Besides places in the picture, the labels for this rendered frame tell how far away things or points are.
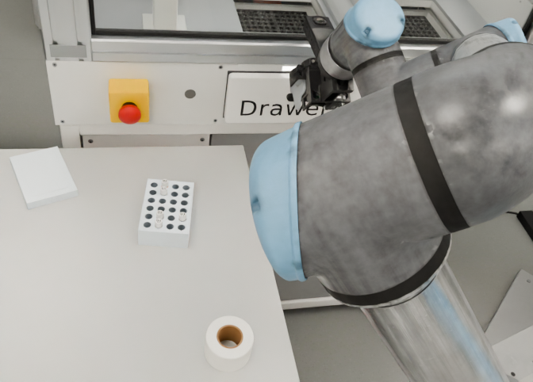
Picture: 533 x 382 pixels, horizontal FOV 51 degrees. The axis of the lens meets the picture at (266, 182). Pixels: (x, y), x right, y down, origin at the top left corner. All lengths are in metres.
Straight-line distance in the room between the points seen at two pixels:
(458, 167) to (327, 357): 1.46
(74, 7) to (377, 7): 0.50
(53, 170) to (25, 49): 1.85
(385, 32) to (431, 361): 0.44
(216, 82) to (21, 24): 2.09
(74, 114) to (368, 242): 0.83
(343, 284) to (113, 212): 0.66
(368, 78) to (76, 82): 0.55
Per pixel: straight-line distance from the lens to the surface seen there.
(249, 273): 0.96
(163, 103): 1.12
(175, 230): 0.95
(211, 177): 1.10
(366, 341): 1.86
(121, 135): 1.18
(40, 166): 1.11
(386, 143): 0.37
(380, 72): 0.79
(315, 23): 1.01
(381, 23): 0.79
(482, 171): 0.37
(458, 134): 0.37
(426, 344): 0.51
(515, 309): 2.11
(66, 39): 1.05
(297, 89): 1.05
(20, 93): 2.63
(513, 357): 1.02
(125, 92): 1.05
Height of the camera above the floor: 1.53
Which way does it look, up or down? 44 degrees down
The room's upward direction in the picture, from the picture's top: 11 degrees clockwise
